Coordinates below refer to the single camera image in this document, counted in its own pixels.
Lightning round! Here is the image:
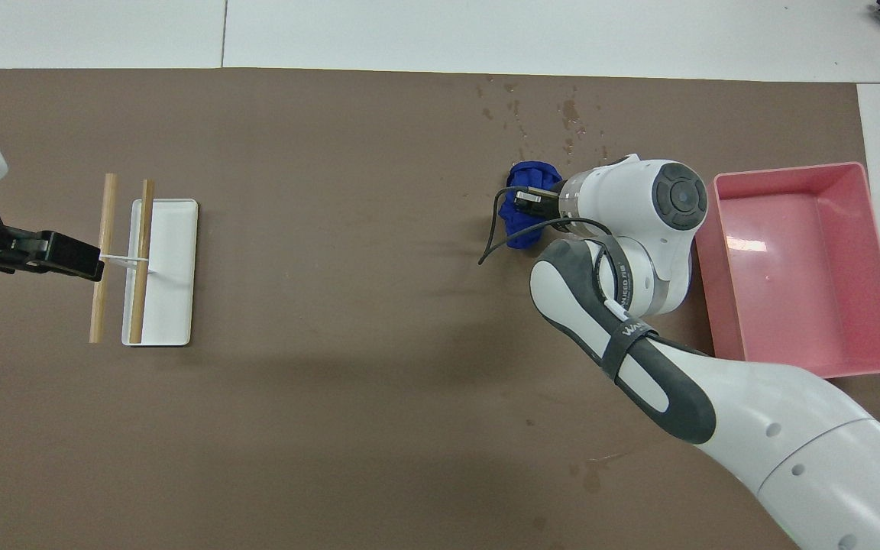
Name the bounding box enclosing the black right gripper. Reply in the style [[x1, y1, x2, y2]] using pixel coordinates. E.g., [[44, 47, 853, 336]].
[[515, 180, 565, 222]]

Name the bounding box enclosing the blue towel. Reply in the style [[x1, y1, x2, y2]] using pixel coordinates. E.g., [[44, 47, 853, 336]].
[[505, 159, 563, 251]]

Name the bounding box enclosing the white towel rack base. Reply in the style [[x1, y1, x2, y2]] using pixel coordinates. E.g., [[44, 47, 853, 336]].
[[100, 199, 199, 348]]

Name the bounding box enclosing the wooden rack rod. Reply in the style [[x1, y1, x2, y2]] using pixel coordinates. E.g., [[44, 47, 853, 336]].
[[89, 173, 118, 344], [128, 180, 156, 344]]

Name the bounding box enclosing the brown table mat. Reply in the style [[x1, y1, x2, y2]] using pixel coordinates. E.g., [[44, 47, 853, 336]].
[[0, 67, 880, 550]]

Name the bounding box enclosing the pink plastic bin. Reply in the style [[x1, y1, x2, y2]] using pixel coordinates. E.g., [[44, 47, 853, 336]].
[[696, 161, 880, 380]]

